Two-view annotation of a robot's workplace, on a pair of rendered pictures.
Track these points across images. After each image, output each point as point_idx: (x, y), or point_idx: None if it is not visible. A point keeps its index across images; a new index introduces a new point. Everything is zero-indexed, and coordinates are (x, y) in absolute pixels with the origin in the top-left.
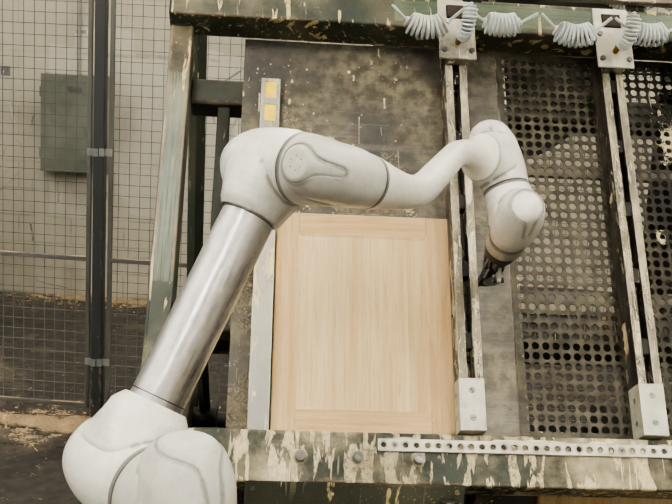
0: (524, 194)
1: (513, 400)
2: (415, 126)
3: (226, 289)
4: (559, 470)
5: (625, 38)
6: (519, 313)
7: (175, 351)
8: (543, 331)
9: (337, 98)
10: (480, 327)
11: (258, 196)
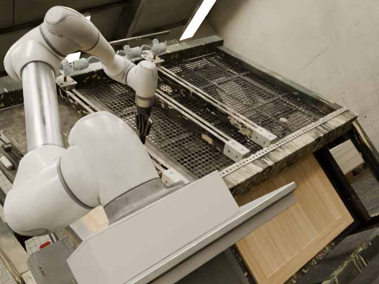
0: (144, 61)
1: (188, 176)
2: (67, 117)
3: (51, 93)
4: (227, 181)
5: (128, 54)
6: (163, 150)
7: (44, 122)
8: (177, 151)
9: (25, 121)
10: (154, 154)
11: (40, 52)
